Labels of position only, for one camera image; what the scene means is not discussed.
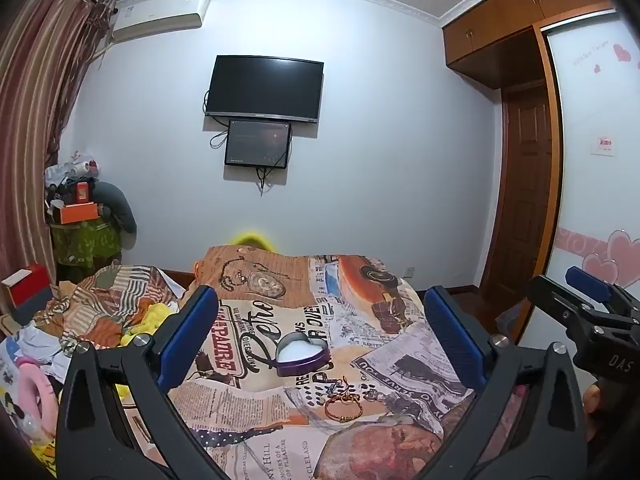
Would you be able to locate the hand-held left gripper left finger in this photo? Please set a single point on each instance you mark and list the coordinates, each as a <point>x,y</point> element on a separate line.
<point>187,330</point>

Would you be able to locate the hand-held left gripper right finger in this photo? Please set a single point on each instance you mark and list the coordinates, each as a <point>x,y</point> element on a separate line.
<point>452,330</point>

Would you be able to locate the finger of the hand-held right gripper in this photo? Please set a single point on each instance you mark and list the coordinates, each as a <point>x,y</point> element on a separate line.
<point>555,300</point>
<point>587,280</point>

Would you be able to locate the purple heart-shaped tin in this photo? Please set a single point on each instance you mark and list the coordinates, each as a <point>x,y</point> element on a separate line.
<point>300,367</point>

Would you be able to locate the person's right hand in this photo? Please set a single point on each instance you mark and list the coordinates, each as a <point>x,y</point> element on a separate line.
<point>592,400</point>

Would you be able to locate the yellow cloth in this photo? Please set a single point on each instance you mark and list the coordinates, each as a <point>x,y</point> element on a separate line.
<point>152,322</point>

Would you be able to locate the grey bag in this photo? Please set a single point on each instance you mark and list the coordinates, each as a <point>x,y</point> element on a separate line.
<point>510,320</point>

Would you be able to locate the wardrobe with heart decals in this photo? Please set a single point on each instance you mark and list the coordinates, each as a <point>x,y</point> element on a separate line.
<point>590,200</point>

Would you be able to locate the striped orange cloth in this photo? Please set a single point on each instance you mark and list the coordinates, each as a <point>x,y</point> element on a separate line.
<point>100,300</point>

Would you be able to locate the yellow object behind bed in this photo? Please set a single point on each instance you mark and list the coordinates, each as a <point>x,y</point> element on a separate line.
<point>255,240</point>

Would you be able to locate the brown wooden door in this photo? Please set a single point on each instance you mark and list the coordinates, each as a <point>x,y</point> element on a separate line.
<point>525,185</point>

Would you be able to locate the newspaper print blanket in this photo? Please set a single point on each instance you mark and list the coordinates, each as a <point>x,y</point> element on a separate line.
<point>310,305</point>

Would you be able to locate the paper sticker on wardrobe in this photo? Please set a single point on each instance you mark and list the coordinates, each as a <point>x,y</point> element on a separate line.
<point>606,146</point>

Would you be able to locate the grey plush toy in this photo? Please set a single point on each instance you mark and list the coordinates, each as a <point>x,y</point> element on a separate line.
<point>117,205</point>

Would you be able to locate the red and white box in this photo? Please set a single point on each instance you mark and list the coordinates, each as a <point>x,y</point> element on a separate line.
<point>30,287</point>

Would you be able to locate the small orange box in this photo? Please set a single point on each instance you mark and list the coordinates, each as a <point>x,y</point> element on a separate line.
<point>82,192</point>

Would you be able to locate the white cartoon printed cloth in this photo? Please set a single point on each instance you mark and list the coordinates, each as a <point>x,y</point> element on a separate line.
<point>15,360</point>

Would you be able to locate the white plastic bag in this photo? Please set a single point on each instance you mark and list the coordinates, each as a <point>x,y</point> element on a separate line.
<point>60,172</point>

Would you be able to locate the striped brown curtain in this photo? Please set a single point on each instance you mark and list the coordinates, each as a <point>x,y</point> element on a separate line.
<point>35,110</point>

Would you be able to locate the wooden overhead cabinet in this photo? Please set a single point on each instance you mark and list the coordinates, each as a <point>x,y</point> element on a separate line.
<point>500,20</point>

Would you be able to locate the white air conditioner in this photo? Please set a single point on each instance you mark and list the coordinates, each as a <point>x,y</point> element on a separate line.
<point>160,17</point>

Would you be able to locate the small black wall monitor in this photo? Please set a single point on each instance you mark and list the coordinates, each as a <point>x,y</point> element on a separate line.
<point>257,142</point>

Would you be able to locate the black wall television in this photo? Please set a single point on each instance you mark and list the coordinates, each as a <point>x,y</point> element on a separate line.
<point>264,87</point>

